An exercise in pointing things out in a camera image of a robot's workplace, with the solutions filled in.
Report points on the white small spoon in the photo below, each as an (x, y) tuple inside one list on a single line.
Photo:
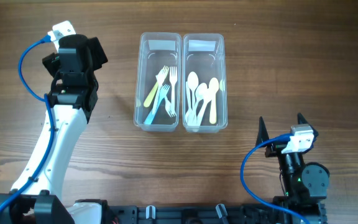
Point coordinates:
[(193, 83)]

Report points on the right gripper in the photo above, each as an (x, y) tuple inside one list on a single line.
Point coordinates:
[(278, 149)]

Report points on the thin clear plastic fork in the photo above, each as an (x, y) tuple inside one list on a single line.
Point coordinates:
[(160, 79)]

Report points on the yellow plastic spoon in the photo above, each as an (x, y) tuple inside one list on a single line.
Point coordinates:
[(213, 89)]

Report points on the left clear plastic container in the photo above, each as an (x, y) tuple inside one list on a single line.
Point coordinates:
[(156, 50)]

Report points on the white slim spoon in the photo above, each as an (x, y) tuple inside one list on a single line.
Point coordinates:
[(199, 92)]

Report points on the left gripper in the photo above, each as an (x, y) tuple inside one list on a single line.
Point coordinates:
[(99, 50)]

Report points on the clear plastic container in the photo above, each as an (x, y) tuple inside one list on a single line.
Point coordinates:
[(204, 54), (156, 50)]

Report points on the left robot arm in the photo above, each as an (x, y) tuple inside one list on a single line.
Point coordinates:
[(35, 196)]

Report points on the white thick-handled spoon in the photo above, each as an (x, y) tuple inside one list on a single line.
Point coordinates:
[(206, 99)]

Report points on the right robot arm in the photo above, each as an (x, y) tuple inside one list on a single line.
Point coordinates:
[(304, 184)]

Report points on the right clear plastic container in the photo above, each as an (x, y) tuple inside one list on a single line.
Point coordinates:
[(204, 54)]

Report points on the white slim plastic fork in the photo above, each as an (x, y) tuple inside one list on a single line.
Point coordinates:
[(168, 108)]

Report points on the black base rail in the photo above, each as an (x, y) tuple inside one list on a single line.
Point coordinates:
[(244, 214)]

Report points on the beige wooden fork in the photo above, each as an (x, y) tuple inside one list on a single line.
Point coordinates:
[(150, 96)]

